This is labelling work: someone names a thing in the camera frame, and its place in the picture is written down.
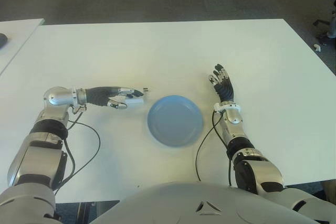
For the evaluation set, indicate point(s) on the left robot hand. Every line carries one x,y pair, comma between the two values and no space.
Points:
98,95

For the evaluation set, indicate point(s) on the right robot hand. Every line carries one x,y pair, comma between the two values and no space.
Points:
225,90

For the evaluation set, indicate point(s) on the white charger block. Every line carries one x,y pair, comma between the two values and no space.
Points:
136,100

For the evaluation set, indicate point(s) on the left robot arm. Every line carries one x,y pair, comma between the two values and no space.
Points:
39,155

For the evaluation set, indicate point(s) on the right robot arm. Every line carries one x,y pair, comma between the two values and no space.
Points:
262,171

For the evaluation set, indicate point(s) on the blue round plate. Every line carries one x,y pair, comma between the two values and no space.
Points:
174,120

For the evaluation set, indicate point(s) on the neighbouring white table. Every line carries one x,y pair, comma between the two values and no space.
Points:
18,37

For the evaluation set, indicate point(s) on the small white floor object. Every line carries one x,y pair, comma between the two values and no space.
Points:
317,47

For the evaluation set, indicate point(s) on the small black object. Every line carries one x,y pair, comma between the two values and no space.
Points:
2,40

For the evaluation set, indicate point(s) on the grey robot torso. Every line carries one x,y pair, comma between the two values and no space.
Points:
170,200

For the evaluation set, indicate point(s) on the seated person in jeans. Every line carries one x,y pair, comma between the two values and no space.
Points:
332,27

